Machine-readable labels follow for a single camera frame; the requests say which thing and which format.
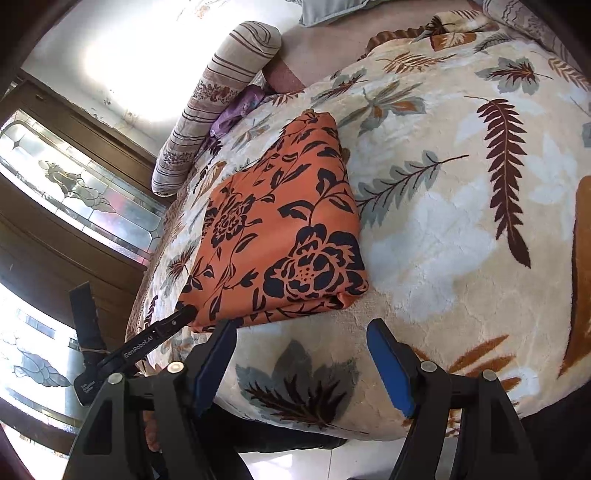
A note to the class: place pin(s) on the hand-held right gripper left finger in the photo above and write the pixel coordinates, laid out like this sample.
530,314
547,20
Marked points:
217,355

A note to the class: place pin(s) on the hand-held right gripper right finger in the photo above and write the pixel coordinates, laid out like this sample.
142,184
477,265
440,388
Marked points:
392,364

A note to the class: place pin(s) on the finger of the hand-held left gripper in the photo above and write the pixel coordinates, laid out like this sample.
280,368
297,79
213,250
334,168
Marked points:
157,332

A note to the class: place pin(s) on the orange floral cloth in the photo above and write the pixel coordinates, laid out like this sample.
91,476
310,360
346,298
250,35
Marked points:
277,230

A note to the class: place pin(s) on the wooden glass-panel door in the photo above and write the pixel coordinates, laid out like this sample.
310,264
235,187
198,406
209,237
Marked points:
46,258

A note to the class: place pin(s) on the leaf print fleece blanket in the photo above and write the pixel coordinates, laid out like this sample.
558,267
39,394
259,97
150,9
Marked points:
461,230

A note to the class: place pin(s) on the purple cloth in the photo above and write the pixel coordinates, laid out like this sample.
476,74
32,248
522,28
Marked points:
238,108

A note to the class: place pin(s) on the striped bolster pillow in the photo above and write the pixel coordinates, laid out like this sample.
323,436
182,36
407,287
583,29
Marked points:
212,97
531,21

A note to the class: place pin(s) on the pink bed sheet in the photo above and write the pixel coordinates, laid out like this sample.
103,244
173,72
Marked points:
323,50

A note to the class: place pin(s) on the grey folded garment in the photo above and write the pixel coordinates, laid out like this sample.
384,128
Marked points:
328,9

